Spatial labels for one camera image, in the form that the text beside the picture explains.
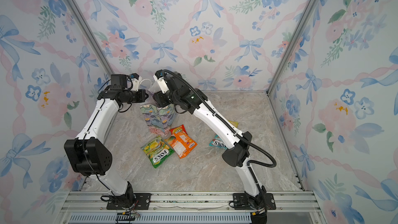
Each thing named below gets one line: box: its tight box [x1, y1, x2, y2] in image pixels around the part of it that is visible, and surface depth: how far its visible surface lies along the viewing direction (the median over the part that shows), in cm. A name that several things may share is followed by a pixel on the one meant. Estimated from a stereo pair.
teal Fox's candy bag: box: [208, 134, 228, 150], surface depth 92 cm
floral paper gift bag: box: [139, 103, 176, 136], surface depth 87 cm
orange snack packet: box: [164, 124, 198, 159], surface depth 92 cm
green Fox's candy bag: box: [140, 135, 175, 169], surface depth 90 cm
